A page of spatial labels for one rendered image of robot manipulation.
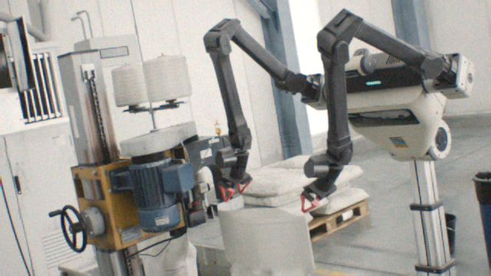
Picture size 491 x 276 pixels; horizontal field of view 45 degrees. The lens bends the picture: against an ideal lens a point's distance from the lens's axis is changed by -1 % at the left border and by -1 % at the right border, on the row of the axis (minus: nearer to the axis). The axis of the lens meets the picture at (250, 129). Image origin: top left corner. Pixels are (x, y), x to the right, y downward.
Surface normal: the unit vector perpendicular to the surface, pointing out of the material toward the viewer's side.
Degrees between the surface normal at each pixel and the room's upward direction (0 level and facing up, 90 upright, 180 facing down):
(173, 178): 90
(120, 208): 90
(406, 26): 90
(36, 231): 89
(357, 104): 40
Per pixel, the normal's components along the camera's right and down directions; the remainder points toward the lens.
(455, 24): -0.72, 0.19
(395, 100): -0.59, -0.63
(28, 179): 0.67, -0.04
